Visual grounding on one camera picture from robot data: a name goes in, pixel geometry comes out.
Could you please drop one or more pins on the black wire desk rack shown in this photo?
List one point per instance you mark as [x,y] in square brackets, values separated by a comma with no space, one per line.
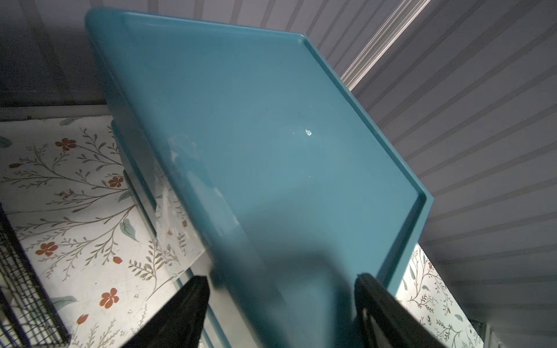
[28,316]

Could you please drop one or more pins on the clear adhesive tape strip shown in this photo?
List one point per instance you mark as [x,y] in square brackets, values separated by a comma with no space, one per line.
[177,237]

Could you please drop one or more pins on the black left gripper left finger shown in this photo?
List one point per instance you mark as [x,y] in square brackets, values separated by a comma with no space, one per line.
[179,323]

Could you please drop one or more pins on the teal two-drawer cabinet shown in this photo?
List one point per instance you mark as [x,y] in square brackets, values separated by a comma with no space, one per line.
[292,188]

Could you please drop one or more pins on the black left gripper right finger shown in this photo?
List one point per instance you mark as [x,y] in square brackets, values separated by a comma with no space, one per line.
[383,321]

